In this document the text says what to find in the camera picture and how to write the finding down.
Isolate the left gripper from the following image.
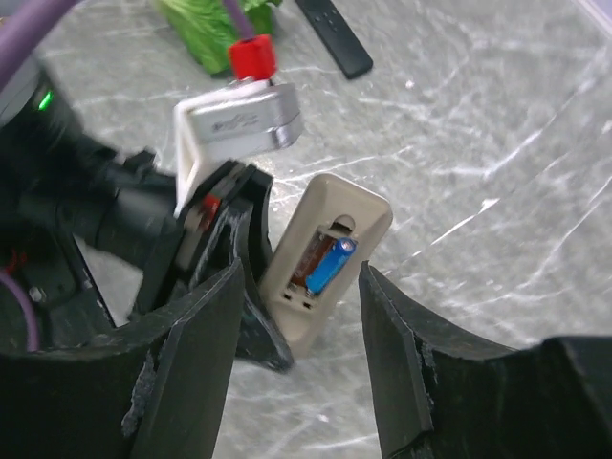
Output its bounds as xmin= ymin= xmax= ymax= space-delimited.
xmin=136 ymin=161 xmax=295 ymax=371

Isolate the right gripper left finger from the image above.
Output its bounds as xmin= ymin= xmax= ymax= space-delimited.
xmin=1 ymin=261 xmax=244 ymax=458

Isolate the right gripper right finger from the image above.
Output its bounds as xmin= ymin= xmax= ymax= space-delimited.
xmin=359 ymin=264 xmax=611 ymax=458

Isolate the blue battery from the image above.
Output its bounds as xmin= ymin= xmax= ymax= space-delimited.
xmin=305 ymin=237 xmax=357 ymax=295

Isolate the beige white remote control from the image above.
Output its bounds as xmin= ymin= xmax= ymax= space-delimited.
xmin=259 ymin=173 xmax=393 ymax=359

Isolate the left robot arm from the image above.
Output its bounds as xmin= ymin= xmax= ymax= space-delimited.
xmin=1 ymin=58 xmax=294 ymax=372

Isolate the black slim remote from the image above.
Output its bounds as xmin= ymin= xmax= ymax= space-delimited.
xmin=295 ymin=0 xmax=374 ymax=80

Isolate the green romaine lettuce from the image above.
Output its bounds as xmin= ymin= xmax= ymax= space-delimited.
xmin=152 ymin=0 xmax=283 ymax=76

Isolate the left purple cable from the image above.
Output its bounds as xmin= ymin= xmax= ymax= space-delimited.
xmin=0 ymin=0 xmax=259 ymax=353

